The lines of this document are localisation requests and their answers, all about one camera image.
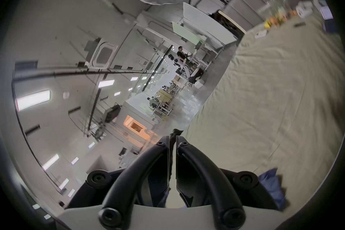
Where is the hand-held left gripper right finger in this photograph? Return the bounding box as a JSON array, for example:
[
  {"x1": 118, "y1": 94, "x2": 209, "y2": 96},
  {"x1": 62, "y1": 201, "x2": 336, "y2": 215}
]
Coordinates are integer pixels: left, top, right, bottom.
[{"x1": 176, "y1": 136, "x2": 279, "y2": 230}]

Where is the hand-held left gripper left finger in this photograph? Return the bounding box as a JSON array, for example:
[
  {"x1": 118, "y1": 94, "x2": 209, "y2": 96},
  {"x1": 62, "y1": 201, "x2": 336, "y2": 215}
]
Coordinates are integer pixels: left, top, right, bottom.
[{"x1": 65, "y1": 136, "x2": 171, "y2": 229}]

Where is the row of tables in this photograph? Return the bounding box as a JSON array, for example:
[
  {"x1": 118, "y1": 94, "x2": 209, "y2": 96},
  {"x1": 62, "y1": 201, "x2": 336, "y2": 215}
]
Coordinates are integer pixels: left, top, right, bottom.
[{"x1": 147, "y1": 83, "x2": 181, "y2": 119}]

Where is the bed with beige sheet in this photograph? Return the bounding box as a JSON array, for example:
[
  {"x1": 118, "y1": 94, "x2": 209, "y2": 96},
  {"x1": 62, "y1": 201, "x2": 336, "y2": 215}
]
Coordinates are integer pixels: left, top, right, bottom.
[{"x1": 183, "y1": 11, "x2": 344, "y2": 211}]

